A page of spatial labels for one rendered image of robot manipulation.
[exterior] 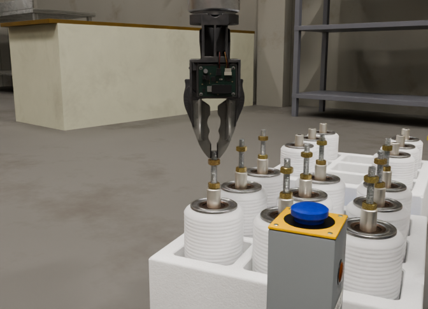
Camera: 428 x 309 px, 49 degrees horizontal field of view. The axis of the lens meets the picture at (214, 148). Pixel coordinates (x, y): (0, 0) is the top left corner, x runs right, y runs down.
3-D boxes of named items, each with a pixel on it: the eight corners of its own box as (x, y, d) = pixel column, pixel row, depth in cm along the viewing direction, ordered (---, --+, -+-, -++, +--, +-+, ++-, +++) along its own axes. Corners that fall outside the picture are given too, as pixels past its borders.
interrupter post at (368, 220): (372, 236, 63) (374, 212, 63) (355, 231, 65) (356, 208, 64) (379, 230, 65) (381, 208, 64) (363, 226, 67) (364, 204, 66)
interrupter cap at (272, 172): (272, 181, 91) (272, 177, 90) (237, 176, 94) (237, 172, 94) (286, 172, 97) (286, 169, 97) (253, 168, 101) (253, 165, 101)
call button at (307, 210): (331, 221, 51) (332, 203, 51) (323, 234, 48) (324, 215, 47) (295, 216, 53) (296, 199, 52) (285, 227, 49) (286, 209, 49)
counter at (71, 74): (253, 104, 457) (255, 30, 443) (57, 131, 301) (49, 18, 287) (204, 100, 500) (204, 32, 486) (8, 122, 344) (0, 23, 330)
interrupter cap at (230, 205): (246, 205, 76) (246, 201, 76) (221, 219, 70) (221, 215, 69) (206, 198, 80) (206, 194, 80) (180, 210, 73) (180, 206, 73)
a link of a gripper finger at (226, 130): (218, 164, 68) (215, 101, 67) (216, 155, 74) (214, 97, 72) (239, 163, 68) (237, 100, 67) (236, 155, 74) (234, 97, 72)
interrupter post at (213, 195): (223, 207, 75) (224, 187, 74) (216, 211, 73) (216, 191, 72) (211, 204, 76) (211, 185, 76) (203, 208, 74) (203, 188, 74)
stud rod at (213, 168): (209, 197, 74) (209, 151, 72) (211, 195, 75) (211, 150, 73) (216, 198, 74) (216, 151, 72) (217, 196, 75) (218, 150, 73)
